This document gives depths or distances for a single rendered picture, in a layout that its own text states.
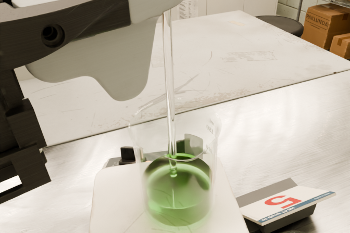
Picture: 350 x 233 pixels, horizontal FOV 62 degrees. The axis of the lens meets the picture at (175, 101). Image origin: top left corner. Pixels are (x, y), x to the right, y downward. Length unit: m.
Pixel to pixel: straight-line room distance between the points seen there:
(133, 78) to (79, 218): 0.25
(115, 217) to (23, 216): 0.17
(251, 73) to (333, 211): 0.34
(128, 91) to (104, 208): 0.13
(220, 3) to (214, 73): 2.39
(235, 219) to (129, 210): 0.08
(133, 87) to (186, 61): 0.52
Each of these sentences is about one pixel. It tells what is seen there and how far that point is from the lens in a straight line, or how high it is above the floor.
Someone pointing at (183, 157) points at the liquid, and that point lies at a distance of 0.25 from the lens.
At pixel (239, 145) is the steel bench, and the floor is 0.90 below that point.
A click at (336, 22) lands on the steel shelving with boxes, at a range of 2.83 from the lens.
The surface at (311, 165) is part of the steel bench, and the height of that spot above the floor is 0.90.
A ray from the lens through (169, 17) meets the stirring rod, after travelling 0.18.
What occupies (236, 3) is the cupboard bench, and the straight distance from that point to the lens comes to 3.08.
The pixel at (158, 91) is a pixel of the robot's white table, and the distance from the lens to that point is 0.56.
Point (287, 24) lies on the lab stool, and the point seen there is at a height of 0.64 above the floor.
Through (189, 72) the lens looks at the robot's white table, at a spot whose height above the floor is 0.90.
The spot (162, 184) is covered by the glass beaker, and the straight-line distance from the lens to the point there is 0.20.
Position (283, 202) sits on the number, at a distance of 0.35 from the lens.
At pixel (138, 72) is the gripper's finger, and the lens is 0.15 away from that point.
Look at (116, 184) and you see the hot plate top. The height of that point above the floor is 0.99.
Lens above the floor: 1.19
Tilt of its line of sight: 33 degrees down
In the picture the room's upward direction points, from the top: 3 degrees counter-clockwise
